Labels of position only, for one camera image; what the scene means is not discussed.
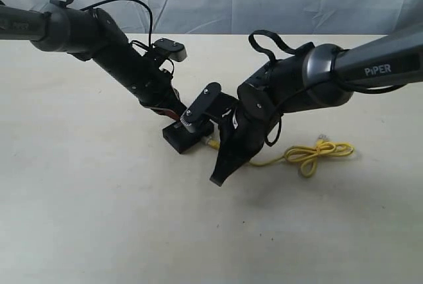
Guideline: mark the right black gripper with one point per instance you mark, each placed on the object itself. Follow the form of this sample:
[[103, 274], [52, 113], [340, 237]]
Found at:
[[241, 138]]

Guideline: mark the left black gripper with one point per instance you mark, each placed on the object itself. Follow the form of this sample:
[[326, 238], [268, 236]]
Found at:
[[164, 101]]

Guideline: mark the small black electronic box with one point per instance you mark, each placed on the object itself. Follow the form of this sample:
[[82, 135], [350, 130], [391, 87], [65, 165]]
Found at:
[[181, 139]]

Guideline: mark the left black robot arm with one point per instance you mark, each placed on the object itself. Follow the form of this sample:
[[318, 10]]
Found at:
[[92, 34]]

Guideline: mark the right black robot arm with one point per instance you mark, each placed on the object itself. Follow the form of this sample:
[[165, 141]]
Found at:
[[306, 78]]

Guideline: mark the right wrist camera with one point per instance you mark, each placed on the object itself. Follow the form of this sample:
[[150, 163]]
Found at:
[[210, 105]]

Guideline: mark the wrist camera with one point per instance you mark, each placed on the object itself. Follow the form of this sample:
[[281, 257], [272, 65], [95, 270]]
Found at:
[[210, 105], [170, 49]]

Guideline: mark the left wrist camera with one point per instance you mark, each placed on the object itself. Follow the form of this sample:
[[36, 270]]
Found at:
[[170, 49]]

